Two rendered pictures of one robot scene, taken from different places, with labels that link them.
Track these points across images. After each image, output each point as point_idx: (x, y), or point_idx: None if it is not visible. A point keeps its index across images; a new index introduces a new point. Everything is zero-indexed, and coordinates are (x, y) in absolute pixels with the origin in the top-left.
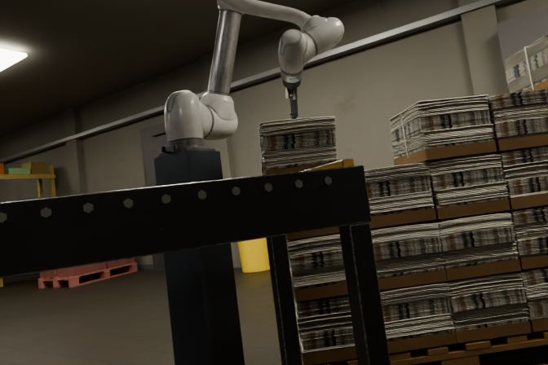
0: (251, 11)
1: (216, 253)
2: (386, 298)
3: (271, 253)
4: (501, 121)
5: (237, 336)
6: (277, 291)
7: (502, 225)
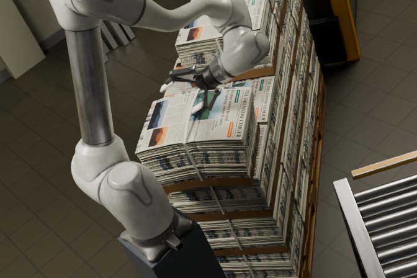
0: (183, 26)
1: None
2: (297, 193)
3: None
4: (273, 8)
5: None
6: None
7: (296, 87)
